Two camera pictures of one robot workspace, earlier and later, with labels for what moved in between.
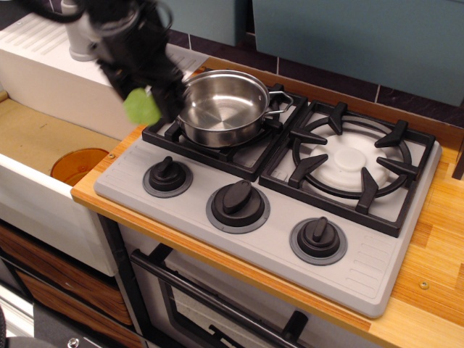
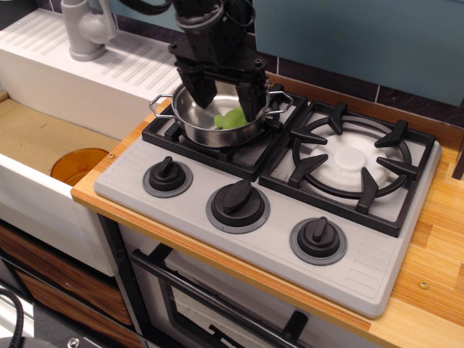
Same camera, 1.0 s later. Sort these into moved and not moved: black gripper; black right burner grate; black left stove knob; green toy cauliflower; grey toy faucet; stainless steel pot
Moved: black gripper; green toy cauliflower
Not moved: stainless steel pot; black left stove knob; black right burner grate; grey toy faucet
